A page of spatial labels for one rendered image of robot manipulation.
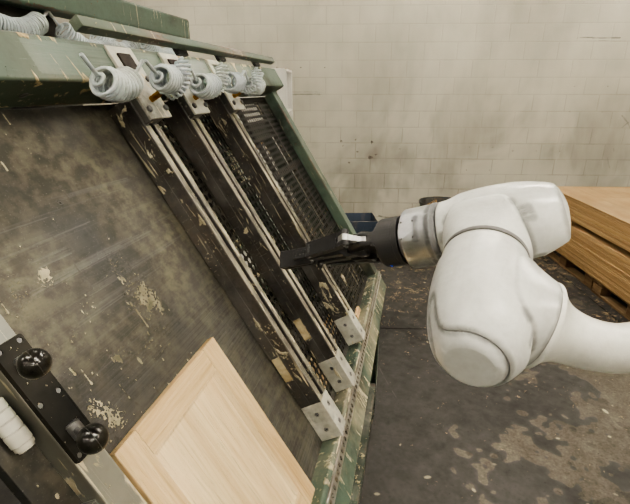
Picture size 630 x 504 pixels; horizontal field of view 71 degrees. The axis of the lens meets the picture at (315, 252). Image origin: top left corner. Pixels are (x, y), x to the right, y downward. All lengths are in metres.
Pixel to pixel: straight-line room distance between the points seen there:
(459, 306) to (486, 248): 0.09
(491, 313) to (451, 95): 5.77
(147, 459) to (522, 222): 0.70
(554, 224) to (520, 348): 0.18
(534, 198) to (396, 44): 5.53
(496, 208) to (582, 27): 6.16
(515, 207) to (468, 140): 5.70
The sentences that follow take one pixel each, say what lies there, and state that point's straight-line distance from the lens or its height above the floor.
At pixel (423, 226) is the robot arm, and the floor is 1.68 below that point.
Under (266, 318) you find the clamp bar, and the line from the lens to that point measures 1.23.
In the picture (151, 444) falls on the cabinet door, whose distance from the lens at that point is 0.90.
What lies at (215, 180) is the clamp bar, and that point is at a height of 1.60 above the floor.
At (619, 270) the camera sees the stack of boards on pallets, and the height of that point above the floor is 0.37.
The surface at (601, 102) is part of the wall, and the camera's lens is 6.86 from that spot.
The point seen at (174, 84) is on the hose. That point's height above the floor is 1.87.
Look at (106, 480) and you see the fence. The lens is 0.81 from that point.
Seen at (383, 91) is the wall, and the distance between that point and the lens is 6.03.
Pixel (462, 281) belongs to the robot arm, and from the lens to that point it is 0.48.
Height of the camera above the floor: 1.86
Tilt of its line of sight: 20 degrees down
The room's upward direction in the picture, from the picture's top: straight up
